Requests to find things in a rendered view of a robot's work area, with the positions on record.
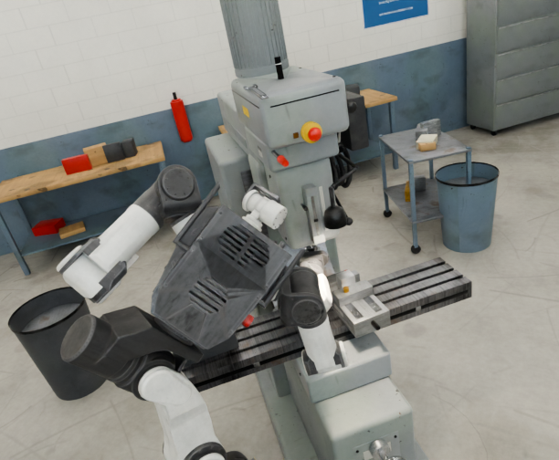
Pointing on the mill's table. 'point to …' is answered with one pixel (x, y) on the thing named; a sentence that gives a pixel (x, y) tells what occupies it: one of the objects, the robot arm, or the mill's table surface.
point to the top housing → (291, 105)
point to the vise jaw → (353, 293)
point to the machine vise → (360, 310)
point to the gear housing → (300, 152)
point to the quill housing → (294, 231)
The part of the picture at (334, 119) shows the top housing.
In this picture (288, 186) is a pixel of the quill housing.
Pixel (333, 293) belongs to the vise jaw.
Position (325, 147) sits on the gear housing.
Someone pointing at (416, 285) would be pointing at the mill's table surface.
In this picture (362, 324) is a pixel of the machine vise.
